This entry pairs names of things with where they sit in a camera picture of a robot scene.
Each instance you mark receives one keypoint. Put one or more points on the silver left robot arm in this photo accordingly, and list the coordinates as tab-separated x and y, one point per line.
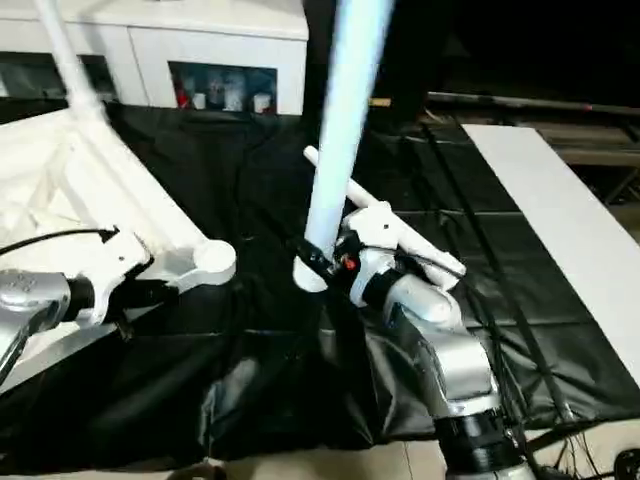
30	300

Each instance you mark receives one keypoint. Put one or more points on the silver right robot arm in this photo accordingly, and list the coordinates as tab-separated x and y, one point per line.
440	340

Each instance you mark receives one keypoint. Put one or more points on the white plastic table leg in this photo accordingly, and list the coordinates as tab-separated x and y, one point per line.
430	255
345	120
70	60

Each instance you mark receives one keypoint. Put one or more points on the black mat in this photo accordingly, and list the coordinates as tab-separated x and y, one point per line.
250	350

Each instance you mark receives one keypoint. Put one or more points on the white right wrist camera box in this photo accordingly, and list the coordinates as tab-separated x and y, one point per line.
372	235

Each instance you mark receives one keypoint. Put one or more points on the white plastic table top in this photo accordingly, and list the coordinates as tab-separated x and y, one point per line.
80	180

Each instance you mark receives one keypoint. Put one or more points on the small yellow label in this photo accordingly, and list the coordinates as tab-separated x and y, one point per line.
380	102

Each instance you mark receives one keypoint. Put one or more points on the black cabinet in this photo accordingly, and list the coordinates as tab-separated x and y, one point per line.
500	45

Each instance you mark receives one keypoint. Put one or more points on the black metal table frame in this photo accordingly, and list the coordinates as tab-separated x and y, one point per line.
590	432

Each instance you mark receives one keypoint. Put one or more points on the white sideboard with glass doors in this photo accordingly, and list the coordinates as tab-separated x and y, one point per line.
200	40

